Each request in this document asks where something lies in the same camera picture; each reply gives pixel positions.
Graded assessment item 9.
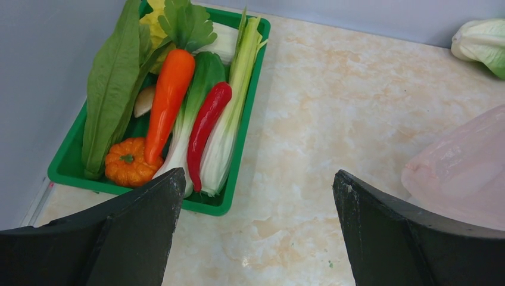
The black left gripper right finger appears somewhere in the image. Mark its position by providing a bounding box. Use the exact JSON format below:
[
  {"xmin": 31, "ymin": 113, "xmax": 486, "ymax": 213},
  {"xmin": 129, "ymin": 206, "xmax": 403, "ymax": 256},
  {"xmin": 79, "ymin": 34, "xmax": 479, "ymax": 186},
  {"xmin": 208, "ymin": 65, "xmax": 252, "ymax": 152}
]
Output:
[{"xmin": 333, "ymin": 170, "xmax": 504, "ymax": 285}]

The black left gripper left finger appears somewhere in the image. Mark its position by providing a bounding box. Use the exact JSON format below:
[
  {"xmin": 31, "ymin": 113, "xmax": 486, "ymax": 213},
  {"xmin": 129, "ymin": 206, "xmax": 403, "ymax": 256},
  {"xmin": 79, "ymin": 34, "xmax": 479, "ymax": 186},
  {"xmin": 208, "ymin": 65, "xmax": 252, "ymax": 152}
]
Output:
[{"xmin": 1, "ymin": 168, "xmax": 186, "ymax": 285}]

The pink plastic bin liner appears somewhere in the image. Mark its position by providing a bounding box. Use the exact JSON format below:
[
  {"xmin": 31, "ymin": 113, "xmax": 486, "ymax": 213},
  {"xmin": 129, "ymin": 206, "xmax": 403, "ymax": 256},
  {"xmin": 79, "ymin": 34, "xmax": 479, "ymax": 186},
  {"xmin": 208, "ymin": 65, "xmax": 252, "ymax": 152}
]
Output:
[{"xmin": 401, "ymin": 105, "xmax": 504, "ymax": 231}]

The small orange toy pumpkin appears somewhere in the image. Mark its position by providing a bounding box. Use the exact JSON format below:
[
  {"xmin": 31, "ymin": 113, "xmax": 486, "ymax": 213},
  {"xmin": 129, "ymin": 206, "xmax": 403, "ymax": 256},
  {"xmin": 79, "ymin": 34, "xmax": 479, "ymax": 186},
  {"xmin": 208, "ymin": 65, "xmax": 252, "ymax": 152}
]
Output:
[{"xmin": 105, "ymin": 137, "xmax": 164, "ymax": 188}]

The green plastic tray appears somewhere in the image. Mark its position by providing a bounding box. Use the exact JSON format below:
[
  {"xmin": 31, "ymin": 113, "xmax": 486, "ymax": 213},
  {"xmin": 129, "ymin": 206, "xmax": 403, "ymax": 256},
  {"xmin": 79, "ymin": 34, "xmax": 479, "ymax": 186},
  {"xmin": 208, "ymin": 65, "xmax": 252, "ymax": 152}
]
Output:
[{"xmin": 48, "ymin": 1, "xmax": 271, "ymax": 216}]

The white green toy celery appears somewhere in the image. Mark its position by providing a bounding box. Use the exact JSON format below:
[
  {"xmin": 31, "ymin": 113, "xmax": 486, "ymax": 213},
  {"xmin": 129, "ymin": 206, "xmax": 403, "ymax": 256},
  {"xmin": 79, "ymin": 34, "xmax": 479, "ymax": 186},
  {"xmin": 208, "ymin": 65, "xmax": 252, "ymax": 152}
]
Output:
[{"xmin": 201, "ymin": 9, "xmax": 266, "ymax": 197}]

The beige toy mushroom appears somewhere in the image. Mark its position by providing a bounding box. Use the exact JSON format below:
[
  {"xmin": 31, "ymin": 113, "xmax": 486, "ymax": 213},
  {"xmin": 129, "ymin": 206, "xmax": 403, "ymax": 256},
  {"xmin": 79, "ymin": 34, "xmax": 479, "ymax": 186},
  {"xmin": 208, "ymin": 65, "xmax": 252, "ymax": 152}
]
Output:
[{"xmin": 133, "ymin": 85, "xmax": 156, "ymax": 118}]

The large green leaf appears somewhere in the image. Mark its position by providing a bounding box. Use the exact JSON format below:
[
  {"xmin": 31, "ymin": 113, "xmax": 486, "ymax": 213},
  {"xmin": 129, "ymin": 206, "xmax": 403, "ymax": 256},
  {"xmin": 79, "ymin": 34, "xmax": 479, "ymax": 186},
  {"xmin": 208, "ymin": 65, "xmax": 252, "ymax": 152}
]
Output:
[{"xmin": 82, "ymin": 1, "xmax": 151, "ymax": 180}]

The red toy chili pepper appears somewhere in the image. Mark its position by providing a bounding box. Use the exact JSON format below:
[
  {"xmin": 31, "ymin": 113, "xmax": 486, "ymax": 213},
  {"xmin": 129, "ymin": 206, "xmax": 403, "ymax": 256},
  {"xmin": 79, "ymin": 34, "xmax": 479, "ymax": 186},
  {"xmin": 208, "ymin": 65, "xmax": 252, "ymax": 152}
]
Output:
[{"xmin": 186, "ymin": 82, "xmax": 232, "ymax": 192}]

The orange toy carrot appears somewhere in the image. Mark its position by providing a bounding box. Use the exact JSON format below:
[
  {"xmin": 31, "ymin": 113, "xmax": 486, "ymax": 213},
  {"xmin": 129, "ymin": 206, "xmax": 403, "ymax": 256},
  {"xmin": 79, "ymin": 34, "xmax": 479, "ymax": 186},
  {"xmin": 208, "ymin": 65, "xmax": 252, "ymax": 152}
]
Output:
[{"xmin": 144, "ymin": 49, "xmax": 195, "ymax": 165}]

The green bok choy toy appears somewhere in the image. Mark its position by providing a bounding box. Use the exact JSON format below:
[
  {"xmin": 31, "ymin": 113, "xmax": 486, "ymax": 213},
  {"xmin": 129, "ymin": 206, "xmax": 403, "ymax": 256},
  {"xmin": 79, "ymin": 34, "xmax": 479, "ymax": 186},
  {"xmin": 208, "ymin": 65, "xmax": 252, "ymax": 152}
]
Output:
[{"xmin": 155, "ymin": 51, "xmax": 226, "ymax": 198}]

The yellow toy corn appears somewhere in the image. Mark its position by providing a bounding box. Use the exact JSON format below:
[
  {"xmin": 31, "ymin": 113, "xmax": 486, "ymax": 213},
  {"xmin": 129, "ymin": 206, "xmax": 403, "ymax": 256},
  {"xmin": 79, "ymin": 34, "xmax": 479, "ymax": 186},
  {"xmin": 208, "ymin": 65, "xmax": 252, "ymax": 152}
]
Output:
[{"xmin": 140, "ymin": 0, "xmax": 175, "ymax": 75}]

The toy napa cabbage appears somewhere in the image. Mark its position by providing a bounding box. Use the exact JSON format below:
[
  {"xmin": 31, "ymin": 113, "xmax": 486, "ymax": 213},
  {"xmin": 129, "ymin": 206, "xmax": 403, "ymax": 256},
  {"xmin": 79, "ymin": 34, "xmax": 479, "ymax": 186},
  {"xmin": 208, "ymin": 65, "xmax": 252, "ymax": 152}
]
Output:
[{"xmin": 450, "ymin": 18, "xmax": 504, "ymax": 80}]

